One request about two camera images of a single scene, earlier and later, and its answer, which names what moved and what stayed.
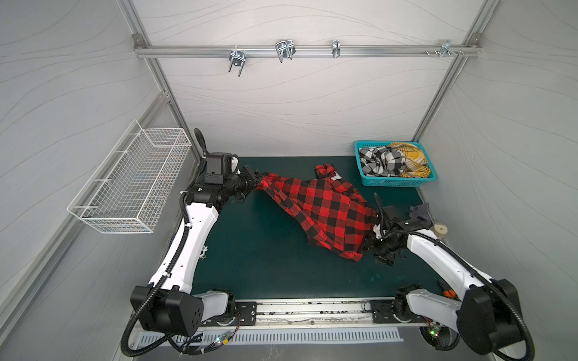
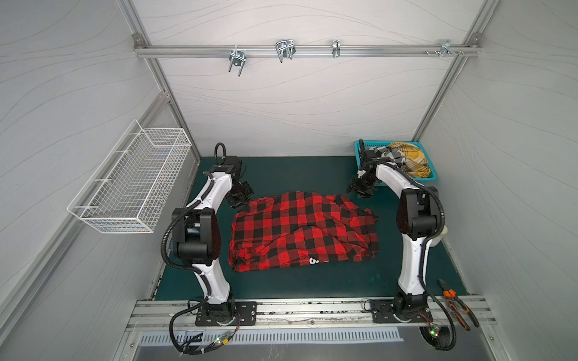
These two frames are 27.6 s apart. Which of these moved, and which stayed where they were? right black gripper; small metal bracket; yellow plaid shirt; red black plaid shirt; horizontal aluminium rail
Moved: right black gripper; red black plaid shirt
Stayed: small metal bracket; yellow plaid shirt; horizontal aluminium rail
